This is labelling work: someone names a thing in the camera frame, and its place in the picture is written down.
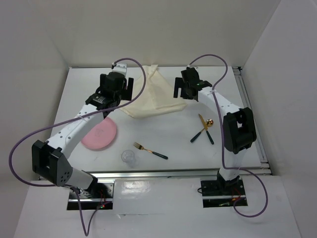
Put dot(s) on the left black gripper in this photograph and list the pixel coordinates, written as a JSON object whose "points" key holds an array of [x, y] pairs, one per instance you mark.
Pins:
{"points": [[126, 93]]}

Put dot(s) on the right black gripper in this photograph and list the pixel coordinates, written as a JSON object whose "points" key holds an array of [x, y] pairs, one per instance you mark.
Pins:
{"points": [[179, 83]]}

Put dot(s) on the cream cloth placemat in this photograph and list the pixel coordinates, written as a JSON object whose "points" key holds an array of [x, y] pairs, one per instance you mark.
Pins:
{"points": [[156, 99]]}

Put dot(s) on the gold knife green handle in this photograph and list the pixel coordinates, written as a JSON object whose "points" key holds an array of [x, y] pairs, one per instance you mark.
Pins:
{"points": [[206, 129]]}

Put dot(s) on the pink plastic plate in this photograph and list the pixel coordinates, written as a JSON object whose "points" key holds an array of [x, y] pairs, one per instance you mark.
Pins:
{"points": [[101, 135]]}

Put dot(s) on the gold spoon green handle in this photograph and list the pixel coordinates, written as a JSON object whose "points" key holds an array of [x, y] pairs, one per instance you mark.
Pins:
{"points": [[201, 131]]}

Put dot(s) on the clear drinking glass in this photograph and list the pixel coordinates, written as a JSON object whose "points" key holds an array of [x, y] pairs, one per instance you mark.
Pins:
{"points": [[128, 157]]}

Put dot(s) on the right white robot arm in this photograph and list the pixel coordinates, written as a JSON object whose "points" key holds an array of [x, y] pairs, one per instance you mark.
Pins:
{"points": [[237, 124]]}

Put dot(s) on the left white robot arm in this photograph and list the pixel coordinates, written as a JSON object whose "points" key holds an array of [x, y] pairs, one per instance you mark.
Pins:
{"points": [[50, 158]]}

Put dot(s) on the gold fork green handle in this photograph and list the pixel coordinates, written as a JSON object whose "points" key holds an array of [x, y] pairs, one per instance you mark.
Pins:
{"points": [[140, 147]]}

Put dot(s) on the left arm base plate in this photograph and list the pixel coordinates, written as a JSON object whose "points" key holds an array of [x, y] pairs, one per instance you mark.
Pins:
{"points": [[103, 199]]}

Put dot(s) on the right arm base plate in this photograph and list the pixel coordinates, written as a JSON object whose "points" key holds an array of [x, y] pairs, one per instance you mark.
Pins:
{"points": [[215, 196]]}

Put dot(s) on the aluminium frame rail front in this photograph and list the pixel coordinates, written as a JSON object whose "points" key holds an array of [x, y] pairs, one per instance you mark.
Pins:
{"points": [[157, 174]]}

